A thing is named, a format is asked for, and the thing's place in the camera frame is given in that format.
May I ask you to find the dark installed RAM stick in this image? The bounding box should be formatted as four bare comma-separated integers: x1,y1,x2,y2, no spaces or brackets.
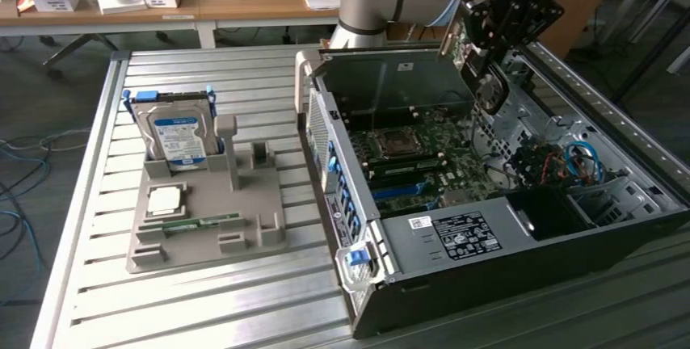
371,158,440,175

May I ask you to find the grey power supply unit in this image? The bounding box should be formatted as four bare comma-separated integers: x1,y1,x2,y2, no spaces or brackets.
376,199,540,281

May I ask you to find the grey floor cable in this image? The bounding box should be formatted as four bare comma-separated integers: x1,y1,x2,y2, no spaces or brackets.
0,128,90,152

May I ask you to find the silver chipset heatsink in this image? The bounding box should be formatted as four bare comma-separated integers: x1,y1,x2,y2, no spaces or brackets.
440,191,479,208

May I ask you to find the green loose RAM stick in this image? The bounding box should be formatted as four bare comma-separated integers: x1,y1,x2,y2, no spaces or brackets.
160,213,241,233

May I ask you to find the blue data wire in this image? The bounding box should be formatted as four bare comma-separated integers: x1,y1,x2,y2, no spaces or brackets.
559,141,604,187

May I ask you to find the grey parts rack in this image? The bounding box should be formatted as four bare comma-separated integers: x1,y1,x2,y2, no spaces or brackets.
124,114,289,275

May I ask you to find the red and orange wire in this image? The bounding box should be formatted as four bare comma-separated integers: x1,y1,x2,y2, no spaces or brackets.
542,150,567,184

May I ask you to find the wooden desk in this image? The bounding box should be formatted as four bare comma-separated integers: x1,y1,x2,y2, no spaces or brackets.
0,0,495,79

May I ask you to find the black Nvidia graphics card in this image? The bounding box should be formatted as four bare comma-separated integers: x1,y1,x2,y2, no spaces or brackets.
435,21,512,116

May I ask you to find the black wire bundle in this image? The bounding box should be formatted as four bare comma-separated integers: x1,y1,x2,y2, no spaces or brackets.
508,145,546,187

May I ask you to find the green motherboard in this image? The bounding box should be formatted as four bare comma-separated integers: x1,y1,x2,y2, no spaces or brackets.
344,108,507,217

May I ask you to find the metal disk bay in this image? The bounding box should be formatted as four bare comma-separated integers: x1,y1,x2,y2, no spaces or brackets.
564,177,664,229

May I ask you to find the blue floor cable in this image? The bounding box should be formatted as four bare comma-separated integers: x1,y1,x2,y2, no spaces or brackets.
0,138,49,273

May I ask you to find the hard disk with blue caddy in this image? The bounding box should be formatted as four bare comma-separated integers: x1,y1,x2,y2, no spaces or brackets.
120,86,223,172

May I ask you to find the metal CPU socket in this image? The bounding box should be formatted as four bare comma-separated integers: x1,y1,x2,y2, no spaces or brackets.
373,128,419,156

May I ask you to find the silver CPU chip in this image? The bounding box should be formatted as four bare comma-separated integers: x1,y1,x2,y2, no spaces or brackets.
142,187,188,217

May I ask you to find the black open PC case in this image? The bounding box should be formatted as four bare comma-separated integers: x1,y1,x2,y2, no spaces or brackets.
293,36,690,340

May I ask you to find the white table leg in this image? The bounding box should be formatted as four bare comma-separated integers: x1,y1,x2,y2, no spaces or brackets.
664,45,690,75

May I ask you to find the blue expansion slot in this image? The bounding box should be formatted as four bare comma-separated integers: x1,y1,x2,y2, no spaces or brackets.
372,185,428,201

